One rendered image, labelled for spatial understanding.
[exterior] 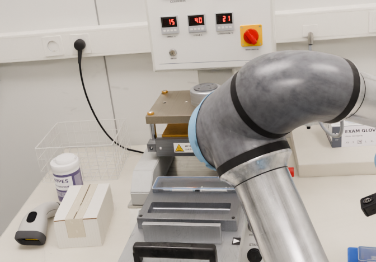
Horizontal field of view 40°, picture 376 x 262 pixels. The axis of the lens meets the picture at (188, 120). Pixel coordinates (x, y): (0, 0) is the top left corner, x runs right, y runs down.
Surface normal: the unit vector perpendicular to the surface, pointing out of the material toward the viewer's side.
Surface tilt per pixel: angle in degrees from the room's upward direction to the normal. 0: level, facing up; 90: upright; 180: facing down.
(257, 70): 40
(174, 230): 90
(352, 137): 90
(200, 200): 0
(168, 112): 0
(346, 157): 0
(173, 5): 90
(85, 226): 89
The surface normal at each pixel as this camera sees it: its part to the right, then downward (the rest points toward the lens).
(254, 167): 0.04, 0.51
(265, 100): -0.34, 0.23
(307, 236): 0.49, -0.42
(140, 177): -0.20, -0.44
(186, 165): -0.10, -0.92
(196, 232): -0.19, 0.39
